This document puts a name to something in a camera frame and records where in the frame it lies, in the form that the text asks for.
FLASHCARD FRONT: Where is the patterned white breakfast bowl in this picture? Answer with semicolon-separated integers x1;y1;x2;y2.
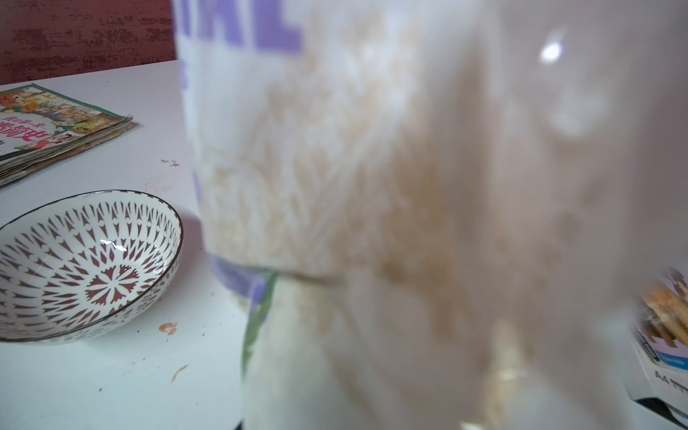
1;190;184;344

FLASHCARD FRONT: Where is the colourful magazine right back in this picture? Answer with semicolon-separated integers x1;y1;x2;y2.
634;266;687;426

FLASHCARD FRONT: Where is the clear oats bag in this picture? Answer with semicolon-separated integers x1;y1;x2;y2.
172;1;687;429

